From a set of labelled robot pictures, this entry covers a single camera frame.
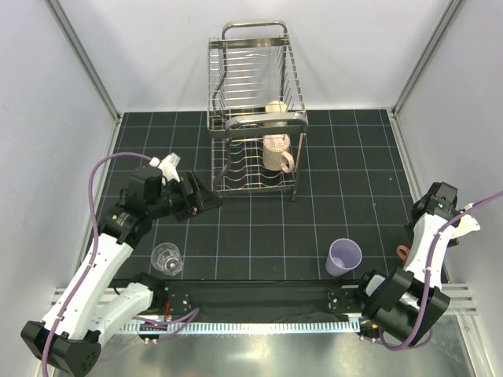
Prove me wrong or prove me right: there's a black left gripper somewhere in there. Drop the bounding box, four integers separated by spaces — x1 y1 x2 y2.
147 170 222 221

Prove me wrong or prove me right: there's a tan mug lilac inside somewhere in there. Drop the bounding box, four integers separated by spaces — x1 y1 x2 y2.
263 134 295 173

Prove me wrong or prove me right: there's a beige patterned ceramic mug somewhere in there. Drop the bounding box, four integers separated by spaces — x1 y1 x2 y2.
263 100 288 127

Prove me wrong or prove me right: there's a lilac plastic cup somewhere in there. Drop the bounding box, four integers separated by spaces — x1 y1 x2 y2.
325 238 362 276

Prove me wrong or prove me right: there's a pink ceramic mug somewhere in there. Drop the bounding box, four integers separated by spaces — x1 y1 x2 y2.
396 245 410 263

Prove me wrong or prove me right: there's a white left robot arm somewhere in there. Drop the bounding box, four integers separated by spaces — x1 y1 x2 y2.
20 166 222 376

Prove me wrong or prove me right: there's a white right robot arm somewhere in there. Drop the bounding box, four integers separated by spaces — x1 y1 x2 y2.
354 182 480 347

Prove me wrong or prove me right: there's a clear glass tumbler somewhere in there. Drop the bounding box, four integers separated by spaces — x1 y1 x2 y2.
151 242 184 276

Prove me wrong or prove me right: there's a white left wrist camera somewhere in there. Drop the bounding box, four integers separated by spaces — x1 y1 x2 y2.
149 152 181 182

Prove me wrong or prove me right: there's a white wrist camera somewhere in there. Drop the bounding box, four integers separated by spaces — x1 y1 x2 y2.
149 152 181 182
450 214 481 239

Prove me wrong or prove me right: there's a steel wire dish rack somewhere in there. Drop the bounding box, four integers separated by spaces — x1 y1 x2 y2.
207 19 309 200

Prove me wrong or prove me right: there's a white slotted cable duct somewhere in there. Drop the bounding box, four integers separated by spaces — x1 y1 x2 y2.
117 318 361 337

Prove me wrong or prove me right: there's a left aluminium frame post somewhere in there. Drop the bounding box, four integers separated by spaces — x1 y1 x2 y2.
45 0 121 123

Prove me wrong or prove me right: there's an aluminium frame post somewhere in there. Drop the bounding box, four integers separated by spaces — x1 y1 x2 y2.
391 0 465 118
45 0 121 123

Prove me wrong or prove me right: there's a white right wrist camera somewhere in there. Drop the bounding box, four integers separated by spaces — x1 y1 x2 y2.
450 214 481 239

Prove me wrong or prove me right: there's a right aluminium frame post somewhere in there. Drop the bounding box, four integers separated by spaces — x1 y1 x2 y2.
391 0 465 118

